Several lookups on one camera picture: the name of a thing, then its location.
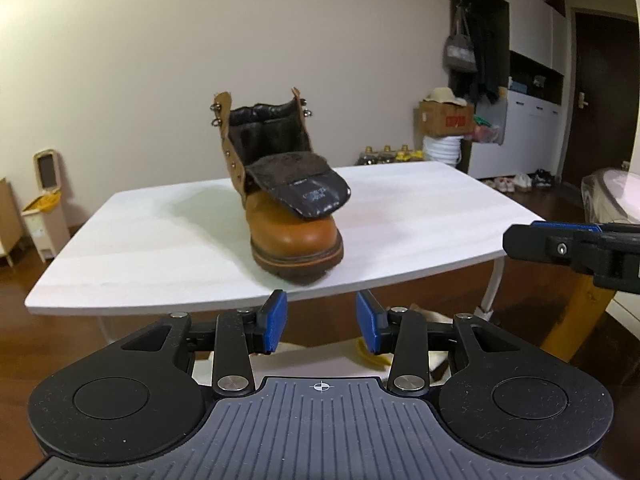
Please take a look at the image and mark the dark wooden door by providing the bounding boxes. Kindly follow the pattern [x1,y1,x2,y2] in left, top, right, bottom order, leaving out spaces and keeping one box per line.
[567,7,640,187]

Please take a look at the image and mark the white table leg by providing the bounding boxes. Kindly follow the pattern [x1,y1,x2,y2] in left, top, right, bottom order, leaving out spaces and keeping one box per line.
[477,255,504,319]
[97,316,117,347]

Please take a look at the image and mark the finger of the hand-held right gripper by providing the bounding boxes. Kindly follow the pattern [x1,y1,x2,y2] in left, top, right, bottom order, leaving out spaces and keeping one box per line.
[502,220,640,292]

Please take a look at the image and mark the beige trash bin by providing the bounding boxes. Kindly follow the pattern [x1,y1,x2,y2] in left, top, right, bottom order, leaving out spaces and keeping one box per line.
[20,149,71,264]

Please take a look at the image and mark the brown leather boot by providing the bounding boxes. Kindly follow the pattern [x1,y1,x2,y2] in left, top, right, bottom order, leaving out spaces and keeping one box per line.
[208,87,352,287]

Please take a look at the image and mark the white plastic bucket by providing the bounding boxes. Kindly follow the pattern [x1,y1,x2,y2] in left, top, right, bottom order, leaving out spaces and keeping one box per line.
[422,135,463,167]

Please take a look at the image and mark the dining table with wooden legs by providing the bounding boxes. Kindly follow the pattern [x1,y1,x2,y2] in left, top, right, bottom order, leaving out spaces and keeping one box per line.
[541,160,640,362]

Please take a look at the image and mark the yellow object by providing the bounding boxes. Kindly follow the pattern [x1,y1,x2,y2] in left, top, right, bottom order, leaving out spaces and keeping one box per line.
[354,339,392,369]

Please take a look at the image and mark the grey hanging bag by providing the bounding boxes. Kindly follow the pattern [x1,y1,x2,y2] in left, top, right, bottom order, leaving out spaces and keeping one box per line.
[443,4,477,73]

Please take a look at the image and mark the row of cooking oil bottles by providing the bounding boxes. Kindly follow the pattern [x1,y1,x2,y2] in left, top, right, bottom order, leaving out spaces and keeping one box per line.
[356,144,426,167]

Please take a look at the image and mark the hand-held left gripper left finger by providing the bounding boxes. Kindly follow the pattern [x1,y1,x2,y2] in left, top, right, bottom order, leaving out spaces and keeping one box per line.
[120,289,289,397]

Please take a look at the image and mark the clear plastic storage bin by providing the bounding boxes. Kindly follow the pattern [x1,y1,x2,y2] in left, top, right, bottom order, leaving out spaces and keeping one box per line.
[470,87,509,147]

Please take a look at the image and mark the row of shoes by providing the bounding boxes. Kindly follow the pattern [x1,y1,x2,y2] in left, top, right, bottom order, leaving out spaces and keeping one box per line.
[482,169,555,194]

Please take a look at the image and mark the dark hanging clothes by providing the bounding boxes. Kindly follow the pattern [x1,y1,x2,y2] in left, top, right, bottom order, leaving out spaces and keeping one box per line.
[467,5,502,105]

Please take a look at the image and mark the white storage cabinet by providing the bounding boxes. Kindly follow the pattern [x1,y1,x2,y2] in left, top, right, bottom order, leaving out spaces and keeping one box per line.
[448,0,568,179]

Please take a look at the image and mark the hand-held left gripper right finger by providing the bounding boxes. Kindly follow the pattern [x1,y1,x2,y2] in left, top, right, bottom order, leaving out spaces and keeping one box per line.
[355,290,522,397]

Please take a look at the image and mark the flat cardboard piece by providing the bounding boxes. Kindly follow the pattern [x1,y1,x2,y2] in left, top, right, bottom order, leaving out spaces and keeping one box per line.
[0,176,24,267]

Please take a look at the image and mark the red-print cardboard box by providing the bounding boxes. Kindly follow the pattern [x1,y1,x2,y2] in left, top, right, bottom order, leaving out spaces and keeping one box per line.
[419,100,476,139]

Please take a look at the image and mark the straw hat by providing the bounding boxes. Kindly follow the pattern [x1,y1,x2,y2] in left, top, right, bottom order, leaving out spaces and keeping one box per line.
[425,87,469,107]

